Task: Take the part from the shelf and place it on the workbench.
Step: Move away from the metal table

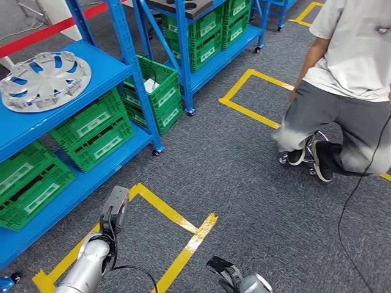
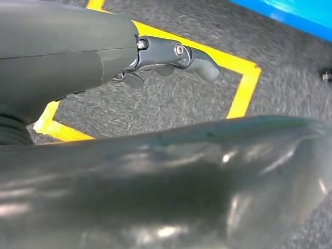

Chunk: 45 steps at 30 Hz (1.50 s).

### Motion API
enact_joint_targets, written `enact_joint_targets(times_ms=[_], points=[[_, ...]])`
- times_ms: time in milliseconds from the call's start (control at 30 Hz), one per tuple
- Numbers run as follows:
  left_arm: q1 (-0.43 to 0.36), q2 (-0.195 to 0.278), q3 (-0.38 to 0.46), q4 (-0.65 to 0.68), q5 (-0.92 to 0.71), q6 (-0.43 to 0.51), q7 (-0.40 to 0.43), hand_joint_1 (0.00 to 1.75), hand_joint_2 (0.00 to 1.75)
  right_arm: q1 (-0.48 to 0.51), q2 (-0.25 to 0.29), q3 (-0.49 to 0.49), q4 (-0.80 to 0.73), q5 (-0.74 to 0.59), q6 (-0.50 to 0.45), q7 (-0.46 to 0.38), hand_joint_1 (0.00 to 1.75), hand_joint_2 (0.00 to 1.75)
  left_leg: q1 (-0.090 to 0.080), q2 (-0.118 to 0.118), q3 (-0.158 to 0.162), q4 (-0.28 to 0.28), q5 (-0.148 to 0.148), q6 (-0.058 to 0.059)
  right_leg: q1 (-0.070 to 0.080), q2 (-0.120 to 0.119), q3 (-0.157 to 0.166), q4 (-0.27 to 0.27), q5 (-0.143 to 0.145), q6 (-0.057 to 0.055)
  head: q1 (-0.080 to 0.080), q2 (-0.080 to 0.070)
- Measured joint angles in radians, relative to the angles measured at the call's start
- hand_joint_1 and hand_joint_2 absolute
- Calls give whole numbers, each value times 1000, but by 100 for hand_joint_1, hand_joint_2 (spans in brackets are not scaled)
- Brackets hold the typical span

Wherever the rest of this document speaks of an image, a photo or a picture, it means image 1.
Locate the green folded plastic crate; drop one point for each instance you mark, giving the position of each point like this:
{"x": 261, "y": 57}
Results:
{"x": 88, "y": 117}
{"x": 21, "y": 174}
{"x": 207, "y": 29}
{"x": 39, "y": 202}
{"x": 207, "y": 54}
{"x": 103, "y": 149}
{"x": 169, "y": 119}
{"x": 235, "y": 34}
{"x": 238, "y": 9}

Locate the silver wheel hubcap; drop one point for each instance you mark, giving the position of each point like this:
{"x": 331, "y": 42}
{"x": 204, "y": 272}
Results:
{"x": 42, "y": 81}

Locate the white office desk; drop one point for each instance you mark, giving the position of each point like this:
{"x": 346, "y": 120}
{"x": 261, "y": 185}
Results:
{"x": 61, "y": 16}
{"x": 7, "y": 64}

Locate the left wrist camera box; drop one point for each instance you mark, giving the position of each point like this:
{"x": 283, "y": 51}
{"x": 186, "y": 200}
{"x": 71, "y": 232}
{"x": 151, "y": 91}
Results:
{"x": 114, "y": 204}

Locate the long red barrier belt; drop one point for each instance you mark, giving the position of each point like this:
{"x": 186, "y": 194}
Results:
{"x": 45, "y": 32}

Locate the white paper piece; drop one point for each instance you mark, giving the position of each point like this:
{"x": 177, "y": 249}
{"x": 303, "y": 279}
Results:
{"x": 151, "y": 85}

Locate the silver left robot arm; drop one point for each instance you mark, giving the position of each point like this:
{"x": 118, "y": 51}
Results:
{"x": 88, "y": 263}

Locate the blue metal shelf rack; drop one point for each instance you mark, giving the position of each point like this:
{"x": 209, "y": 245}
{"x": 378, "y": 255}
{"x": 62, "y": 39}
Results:
{"x": 213, "y": 60}
{"x": 281, "y": 12}
{"x": 100, "y": 68}

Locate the chrome rolling stool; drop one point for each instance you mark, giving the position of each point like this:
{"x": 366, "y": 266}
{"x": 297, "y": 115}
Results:
{"x": 308, "y": 141}

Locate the dark grey moulded tray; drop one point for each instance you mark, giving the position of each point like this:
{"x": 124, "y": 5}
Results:
{"x": 195, "y": 10}

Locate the person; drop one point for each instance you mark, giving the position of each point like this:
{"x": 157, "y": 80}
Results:
{"x": 351, "y": 52}

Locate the yellow floor tape square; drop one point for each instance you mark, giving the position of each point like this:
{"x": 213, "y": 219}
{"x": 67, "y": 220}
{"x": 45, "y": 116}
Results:
{"x": 164, "y": 208}

